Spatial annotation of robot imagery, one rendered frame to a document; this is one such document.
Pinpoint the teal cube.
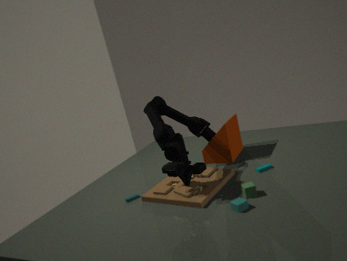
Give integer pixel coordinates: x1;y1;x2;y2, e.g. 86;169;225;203
230;197;249;213

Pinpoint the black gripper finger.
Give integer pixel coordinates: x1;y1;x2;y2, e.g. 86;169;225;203
182;173;192;186
178;171;187;186

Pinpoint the teal flat bar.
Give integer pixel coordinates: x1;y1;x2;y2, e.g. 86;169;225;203
125;194;139;202

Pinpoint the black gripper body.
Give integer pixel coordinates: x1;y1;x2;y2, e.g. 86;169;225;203
162;151;206;174

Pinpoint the cyan rectangular block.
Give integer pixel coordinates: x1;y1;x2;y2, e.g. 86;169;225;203
256;163;272;173

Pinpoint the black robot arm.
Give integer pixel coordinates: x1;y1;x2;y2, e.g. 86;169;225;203
143;96;216;177

